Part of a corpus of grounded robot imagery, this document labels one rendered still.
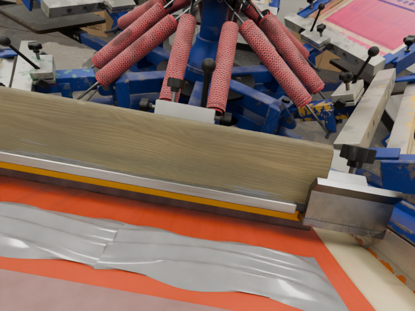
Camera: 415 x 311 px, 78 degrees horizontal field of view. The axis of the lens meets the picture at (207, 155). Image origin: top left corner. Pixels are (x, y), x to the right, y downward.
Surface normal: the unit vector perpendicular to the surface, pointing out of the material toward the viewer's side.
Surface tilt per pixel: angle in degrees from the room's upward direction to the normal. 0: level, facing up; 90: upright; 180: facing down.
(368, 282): 32
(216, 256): 1
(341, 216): 58
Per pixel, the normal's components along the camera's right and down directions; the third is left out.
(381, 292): 0.18, -0.97
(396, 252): -0.98, -0.18
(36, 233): 0.04, -0.73
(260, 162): -0.03, 0.14
